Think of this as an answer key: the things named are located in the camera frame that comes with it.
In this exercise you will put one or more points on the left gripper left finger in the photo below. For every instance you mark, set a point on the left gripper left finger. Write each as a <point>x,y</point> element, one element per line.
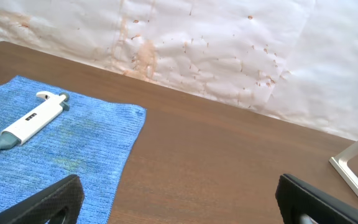
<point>51,202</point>

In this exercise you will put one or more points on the blue cloth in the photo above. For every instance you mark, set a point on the blue cloth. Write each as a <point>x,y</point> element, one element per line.
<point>82,140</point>

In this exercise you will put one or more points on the white and blue stand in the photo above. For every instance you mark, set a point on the white and blue stand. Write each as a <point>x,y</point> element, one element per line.
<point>353,180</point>

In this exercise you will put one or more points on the white pipette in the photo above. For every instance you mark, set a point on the white pipette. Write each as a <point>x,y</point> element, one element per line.
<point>33,119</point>

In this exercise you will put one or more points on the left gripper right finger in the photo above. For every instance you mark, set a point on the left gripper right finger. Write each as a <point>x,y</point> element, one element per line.
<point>309,202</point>

